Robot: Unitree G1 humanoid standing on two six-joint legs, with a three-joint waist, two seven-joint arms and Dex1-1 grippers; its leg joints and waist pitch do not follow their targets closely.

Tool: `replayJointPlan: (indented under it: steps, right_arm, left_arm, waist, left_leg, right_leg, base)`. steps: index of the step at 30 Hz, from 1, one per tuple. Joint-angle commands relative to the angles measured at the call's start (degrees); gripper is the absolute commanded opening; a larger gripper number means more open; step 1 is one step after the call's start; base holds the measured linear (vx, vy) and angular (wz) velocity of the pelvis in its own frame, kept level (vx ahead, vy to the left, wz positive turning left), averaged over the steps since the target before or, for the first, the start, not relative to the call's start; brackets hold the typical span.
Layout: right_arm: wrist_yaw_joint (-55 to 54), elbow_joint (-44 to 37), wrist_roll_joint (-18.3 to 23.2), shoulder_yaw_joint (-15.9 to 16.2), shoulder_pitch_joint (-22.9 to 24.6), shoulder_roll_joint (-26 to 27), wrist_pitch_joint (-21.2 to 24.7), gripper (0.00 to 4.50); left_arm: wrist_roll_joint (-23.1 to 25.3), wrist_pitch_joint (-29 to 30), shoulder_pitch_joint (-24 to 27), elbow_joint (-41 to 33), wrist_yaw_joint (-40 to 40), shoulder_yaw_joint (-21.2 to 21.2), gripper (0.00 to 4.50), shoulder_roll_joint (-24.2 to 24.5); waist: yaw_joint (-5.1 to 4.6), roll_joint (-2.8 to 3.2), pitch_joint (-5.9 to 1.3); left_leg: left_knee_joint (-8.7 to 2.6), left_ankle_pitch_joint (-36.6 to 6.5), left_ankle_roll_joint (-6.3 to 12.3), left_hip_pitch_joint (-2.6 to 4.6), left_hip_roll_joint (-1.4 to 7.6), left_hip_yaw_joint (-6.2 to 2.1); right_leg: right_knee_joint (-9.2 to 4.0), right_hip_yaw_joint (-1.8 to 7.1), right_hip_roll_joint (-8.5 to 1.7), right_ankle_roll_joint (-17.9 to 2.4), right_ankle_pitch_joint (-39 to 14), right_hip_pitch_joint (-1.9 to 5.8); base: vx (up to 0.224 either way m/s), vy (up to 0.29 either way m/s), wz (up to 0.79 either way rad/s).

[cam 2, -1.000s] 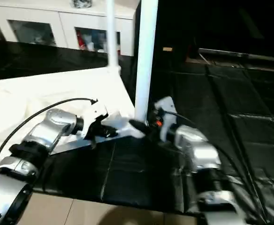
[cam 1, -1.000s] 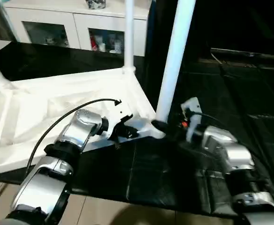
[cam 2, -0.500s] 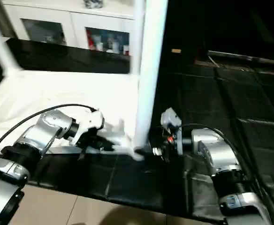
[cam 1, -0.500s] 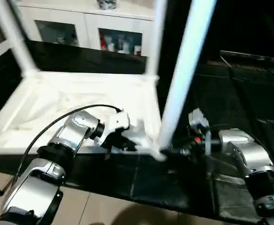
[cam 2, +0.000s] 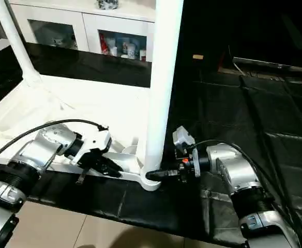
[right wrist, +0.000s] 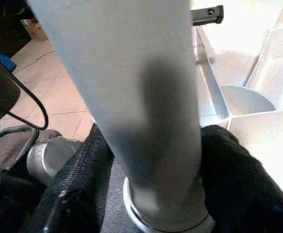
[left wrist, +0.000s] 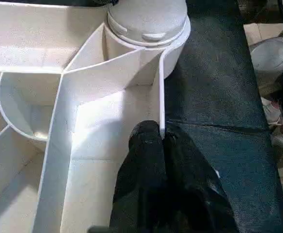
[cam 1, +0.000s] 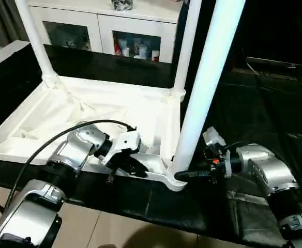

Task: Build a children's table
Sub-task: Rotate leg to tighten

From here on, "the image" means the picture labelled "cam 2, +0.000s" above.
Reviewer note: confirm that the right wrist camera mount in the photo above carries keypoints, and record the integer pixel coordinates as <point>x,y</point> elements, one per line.
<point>183,137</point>

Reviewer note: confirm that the white glass-door cabinet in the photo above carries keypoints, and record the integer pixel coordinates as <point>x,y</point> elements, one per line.
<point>78,26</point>

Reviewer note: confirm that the white plastic table leg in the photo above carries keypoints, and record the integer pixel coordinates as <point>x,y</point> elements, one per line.
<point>164,77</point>
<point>14,41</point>

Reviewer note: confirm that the black work mat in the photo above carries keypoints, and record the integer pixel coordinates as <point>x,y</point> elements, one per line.
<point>244,119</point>

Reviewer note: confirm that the long black bar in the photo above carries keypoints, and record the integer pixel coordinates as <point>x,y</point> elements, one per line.
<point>275,63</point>

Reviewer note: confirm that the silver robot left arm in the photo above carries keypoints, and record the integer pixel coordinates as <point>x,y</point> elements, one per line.
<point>42,147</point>

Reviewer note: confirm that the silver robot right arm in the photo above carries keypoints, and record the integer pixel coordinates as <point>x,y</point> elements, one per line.
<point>233,165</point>

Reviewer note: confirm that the silver crumpled object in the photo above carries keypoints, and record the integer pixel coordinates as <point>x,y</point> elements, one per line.
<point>108,4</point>

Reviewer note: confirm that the small red bottle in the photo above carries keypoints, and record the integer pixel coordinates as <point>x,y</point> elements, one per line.
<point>103,47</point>

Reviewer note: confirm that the white compartment tray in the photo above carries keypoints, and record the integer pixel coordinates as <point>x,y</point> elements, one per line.
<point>89,103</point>

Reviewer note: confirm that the small tan tag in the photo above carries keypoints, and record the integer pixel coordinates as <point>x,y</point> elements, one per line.
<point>197,57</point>

